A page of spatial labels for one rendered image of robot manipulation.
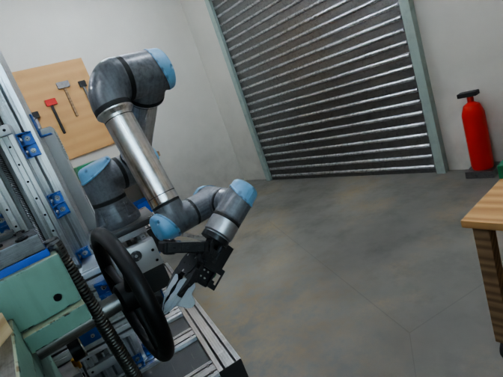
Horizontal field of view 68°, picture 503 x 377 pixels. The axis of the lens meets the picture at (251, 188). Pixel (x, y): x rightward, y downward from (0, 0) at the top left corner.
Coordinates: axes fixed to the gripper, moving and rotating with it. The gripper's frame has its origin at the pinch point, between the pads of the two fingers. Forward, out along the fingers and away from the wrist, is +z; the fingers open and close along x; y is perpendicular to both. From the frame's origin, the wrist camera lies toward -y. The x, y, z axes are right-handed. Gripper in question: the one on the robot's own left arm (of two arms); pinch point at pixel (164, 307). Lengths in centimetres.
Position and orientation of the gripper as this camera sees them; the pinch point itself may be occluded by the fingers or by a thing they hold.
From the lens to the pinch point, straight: 90.2
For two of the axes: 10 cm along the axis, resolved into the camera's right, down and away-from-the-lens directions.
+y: 6.6, 5.8, 4.7
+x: -5.7, -0.1, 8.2
